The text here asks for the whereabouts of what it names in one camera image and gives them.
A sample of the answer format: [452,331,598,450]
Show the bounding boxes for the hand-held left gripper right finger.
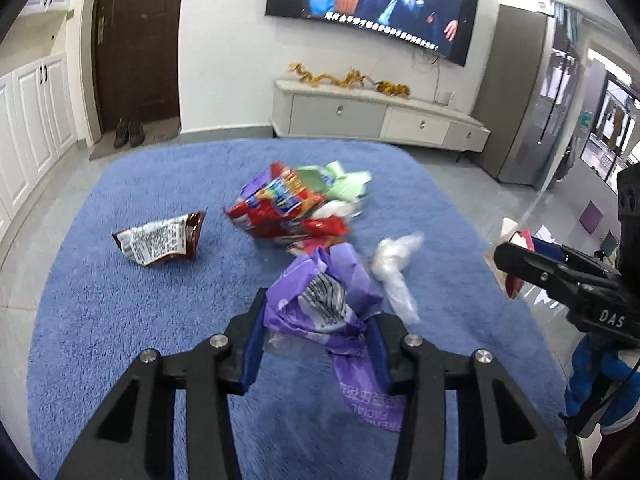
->
[367,312,568,480]

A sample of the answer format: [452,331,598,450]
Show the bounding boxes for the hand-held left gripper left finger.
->
[55,287,268,480]

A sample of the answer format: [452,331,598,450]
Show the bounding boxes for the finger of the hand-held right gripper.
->
[494,241,622,310]
[532,236,623,277]

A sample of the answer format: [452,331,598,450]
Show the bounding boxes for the purple plastic wrapper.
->
[263,242,408,433]

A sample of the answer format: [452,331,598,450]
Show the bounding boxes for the green wrapper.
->
[295,160,373,211]

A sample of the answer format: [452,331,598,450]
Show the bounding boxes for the cardboard box with red side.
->
[484,217,535,301]

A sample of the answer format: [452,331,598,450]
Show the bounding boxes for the purple stool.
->
[579,201,605,233]

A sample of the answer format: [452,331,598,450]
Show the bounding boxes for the clear plastic bag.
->
[371,232,425,323]

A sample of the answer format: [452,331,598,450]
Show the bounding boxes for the small red wrapper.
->
[280,215,351,253]

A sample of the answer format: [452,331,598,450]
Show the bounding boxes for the glass balcony door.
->
[580,47,640,196]

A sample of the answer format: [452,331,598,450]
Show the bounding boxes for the large red snack bag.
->
[222,162,326,241]

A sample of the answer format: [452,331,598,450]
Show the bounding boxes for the brown and white snack wrapper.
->
[111,211,207,267]

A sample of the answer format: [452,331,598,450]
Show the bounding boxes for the white crumpled paper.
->
[319,199,362,219]

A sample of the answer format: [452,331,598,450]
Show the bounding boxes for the grey refrigerator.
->
[472,4,581,191]

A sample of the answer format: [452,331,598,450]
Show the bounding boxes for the short gold dragon ornament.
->
[375,80,412,98]

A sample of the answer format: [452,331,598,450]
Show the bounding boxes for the white television cabinet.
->
[270,78,492,153]

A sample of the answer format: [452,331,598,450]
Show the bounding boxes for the grey door mat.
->
[89,129,181,161]

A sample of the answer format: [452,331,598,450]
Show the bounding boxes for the long gold dragon ornament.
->
[288,62,373,90]

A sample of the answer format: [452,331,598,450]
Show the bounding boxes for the dark brown door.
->
[92,0,182,146]

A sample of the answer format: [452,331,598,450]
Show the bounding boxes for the wall television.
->
[264,0,482,67]

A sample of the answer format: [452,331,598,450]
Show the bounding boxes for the white wall cupboards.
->
[0,0,81,226]

